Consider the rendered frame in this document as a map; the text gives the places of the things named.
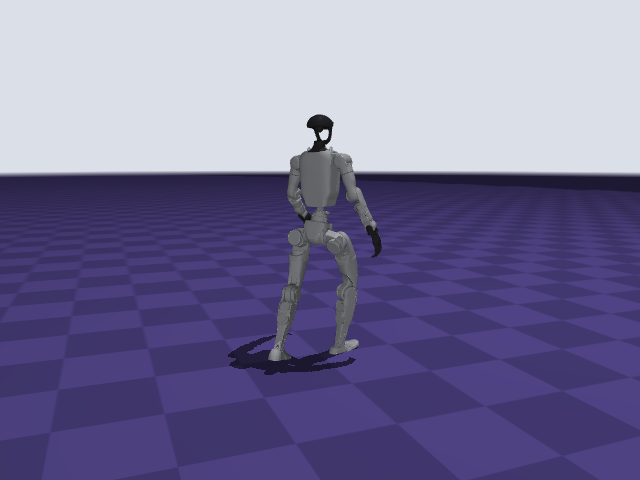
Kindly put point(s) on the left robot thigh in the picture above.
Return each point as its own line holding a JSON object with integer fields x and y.
{"x": 297, "y": 268}

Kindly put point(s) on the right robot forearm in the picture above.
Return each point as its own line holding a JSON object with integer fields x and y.
{"x": 363, "y": 212}

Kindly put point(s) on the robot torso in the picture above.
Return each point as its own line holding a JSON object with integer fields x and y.
{"x": 320, "y": 184}

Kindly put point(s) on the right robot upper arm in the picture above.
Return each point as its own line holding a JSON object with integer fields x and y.
{"x": 344, "y": 163}

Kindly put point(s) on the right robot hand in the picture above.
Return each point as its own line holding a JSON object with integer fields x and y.
{"x": 375, "y": 239}

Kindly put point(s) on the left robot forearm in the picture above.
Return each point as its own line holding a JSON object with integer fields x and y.
{"x": 298, "y": 206}

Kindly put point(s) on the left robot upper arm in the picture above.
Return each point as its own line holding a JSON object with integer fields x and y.
{"x": 294, "y": 179}

